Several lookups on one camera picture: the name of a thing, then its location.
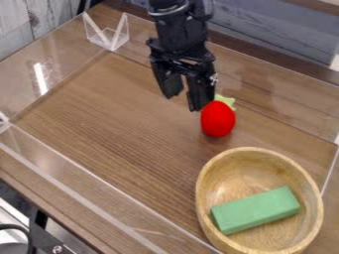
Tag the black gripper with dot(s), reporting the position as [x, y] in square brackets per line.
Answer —
[180, 53]

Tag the red plush strawberry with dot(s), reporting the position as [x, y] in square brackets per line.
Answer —
[218, 118]

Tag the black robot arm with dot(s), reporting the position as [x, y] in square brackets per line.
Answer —
[178, 6]

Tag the wooden bowl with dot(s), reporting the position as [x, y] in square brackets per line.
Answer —
[240, 173]

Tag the green rectangular block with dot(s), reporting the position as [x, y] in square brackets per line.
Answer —
[256, 210]

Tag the clear acrylic corner bracket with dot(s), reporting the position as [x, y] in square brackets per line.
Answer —
[109, 38]

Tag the clear acrylic enclosure wall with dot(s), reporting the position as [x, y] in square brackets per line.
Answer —
[109, 219]

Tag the black table leg bracket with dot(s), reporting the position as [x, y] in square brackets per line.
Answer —
[45, 242]

